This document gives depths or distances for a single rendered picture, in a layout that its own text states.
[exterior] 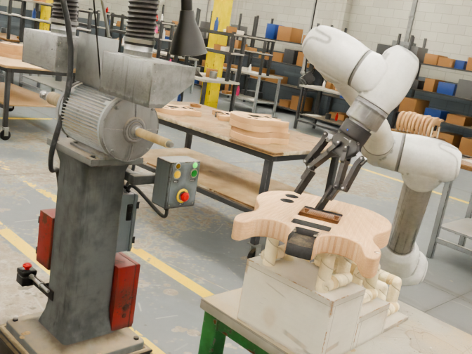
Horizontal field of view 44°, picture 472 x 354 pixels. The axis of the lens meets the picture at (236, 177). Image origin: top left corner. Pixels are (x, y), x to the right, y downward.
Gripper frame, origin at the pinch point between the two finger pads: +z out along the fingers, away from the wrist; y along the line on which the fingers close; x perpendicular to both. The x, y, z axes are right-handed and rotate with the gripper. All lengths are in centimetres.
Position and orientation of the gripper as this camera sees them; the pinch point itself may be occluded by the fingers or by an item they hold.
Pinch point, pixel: (313, 192)
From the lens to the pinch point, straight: 149.6
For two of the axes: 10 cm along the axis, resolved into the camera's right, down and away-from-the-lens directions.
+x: -5.6, -2.1, -8.0
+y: -6.3, -5.2, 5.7
